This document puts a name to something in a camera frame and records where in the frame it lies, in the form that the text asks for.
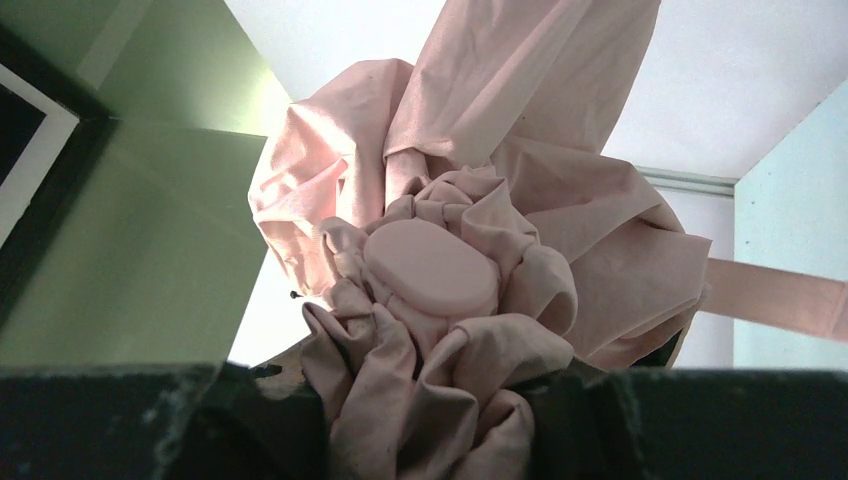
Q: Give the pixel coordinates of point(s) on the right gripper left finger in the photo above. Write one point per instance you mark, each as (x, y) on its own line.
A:
(172, 421)

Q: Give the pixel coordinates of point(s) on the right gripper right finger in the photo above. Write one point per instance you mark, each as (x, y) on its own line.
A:
(650, 422)

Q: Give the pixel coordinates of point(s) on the pink folding umbrella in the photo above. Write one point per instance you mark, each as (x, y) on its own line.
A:
(456, 230)

